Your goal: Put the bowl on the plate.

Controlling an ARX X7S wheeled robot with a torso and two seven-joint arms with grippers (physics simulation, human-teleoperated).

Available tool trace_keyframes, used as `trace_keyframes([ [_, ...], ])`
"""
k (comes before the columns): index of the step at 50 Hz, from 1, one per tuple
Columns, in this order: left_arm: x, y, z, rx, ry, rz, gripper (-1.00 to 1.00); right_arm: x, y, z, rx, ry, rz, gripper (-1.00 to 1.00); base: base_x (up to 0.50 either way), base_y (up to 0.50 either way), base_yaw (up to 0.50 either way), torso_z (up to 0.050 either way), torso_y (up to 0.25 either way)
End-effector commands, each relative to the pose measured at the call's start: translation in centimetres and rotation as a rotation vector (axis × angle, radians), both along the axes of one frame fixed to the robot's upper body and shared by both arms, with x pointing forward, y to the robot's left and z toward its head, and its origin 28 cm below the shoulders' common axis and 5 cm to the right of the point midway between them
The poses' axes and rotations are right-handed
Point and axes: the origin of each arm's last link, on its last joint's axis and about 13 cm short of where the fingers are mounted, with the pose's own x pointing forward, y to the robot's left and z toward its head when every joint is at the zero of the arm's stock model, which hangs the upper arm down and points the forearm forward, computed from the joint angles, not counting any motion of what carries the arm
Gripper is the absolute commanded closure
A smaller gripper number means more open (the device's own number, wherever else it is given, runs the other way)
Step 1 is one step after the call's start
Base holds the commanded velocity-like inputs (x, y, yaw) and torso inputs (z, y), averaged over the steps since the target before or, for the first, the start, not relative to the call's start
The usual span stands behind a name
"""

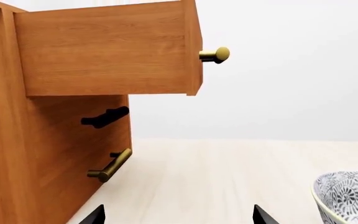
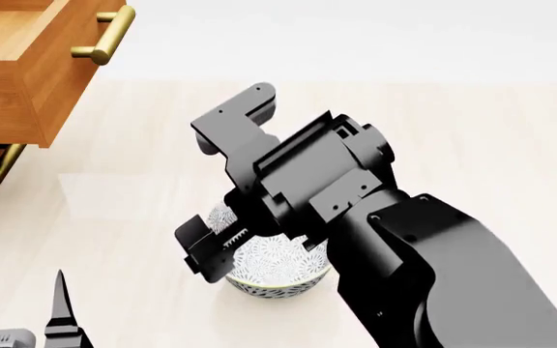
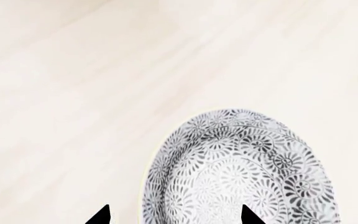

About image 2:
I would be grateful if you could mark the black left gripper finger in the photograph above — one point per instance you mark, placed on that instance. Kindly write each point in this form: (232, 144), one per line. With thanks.
(62, 319)

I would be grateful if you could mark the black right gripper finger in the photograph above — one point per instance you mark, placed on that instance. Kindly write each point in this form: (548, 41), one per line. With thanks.
(314, 243)
(206, 253)

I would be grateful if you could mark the white floral patterned bowl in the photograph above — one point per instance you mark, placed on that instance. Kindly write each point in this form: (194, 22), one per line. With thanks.
(278, 262)

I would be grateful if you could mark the open wooden drawer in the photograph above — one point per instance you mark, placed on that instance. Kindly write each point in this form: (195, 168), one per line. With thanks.
(27, 83)

